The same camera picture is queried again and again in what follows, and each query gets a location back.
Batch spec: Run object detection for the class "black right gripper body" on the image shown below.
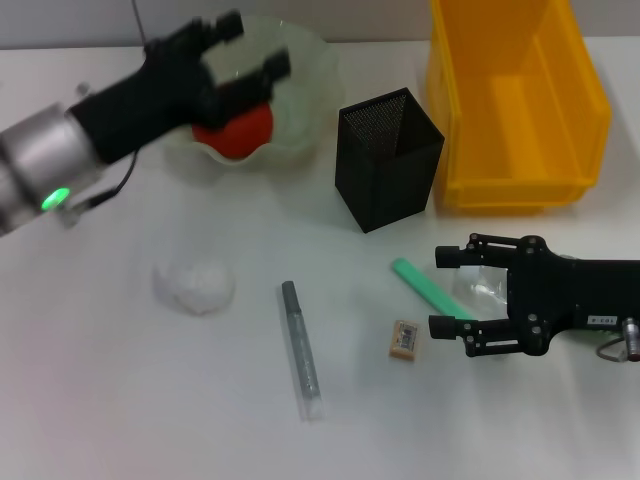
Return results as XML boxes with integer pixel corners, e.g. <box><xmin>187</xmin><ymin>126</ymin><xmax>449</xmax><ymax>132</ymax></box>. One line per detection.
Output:
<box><xmin>504</xmin><ymin>234</ymin><xmax>640</xmax><ymax>357</ymax></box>

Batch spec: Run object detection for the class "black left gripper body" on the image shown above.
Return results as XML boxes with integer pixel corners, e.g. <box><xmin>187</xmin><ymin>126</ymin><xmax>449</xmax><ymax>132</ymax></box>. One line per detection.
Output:
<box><xmin>69</xmin><ymin>22</ymin><xmax>226</xmax><ymax>164</ymax></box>

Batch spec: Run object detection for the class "red-orange fruit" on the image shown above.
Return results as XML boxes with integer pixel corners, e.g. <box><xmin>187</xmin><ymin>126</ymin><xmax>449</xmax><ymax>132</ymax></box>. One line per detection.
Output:
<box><xmin>192</xmin><ymin>102</ymin><xmax>276</xmax><ymax>160</ymax></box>

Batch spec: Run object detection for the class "green pen with white end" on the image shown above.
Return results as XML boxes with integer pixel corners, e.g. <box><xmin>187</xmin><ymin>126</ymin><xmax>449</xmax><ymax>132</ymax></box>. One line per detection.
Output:
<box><xmin>391</xmin><ymin>257</ymin><xmax>476</xmax><ymax>321</ymax></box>

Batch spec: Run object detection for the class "white paper ball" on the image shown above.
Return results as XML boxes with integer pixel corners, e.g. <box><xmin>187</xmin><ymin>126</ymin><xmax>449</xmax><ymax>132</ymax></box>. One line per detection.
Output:
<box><xmin>152</xmin><ymin>252</ymin><xmax>236</xmax><ymax>316</ymax></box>

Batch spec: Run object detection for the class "translucent green glass fruit bowl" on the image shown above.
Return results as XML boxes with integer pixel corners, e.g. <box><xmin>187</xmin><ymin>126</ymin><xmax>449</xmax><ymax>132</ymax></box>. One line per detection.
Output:
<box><xmin>149</xmin><ymin>15</ymin><xmax>346</xmax><ymax>164</ymax></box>

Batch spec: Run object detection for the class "beige eraser with barcode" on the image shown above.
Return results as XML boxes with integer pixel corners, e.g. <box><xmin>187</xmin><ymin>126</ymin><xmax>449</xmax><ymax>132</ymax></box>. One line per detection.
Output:
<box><xmin>388</xmin><ymin>319</ymin><xmax>421</xmax><ymax>360</ymax></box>

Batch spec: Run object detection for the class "black mesh pen holder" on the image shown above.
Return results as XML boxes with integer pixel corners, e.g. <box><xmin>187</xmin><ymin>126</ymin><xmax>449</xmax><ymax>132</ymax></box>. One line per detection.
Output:
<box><xmin>333</xmin><ymin>87</ymin><xmax>445</xmax><ymax>234</ymax></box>

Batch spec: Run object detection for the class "grey marker pen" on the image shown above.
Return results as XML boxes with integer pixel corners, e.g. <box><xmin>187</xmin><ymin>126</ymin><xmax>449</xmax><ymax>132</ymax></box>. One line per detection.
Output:
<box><xmin>280</xmin><ymin>280</ymin><xmax>326</xmax><ymax>422</ymax></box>

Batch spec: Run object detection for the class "yellow plastic bin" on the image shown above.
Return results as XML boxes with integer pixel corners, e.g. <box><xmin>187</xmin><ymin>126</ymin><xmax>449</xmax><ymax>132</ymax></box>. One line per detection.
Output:
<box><xmin>424</xmin><ymin>0</ymin><xmax>613</xmax><ymax>209</ymax></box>

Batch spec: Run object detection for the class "right gripper cable with connector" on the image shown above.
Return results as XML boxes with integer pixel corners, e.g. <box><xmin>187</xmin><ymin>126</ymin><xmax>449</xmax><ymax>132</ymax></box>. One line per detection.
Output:
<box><xmin>594</xmin><ymin>317</ymin><xmax>640</xmax><ymax>364</ymax></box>

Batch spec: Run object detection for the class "gripper cable with connector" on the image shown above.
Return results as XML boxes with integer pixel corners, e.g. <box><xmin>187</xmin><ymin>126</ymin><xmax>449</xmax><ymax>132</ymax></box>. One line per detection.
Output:
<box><xmin>62</xmin><ymin>82</ymin><xmax>137</xmax><ymax>229</ymax></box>
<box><xmin>594</xmin><ymin>317</ymin><xmax>640</xmax><ymax>364</ymax></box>

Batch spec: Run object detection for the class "left gripper cable with connector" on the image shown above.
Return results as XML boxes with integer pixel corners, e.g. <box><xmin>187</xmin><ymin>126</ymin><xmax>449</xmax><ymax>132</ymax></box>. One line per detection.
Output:
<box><xmin>62</xmin><ymin>82</ymin><xmax>137</xmax><ymax>229</ymax></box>

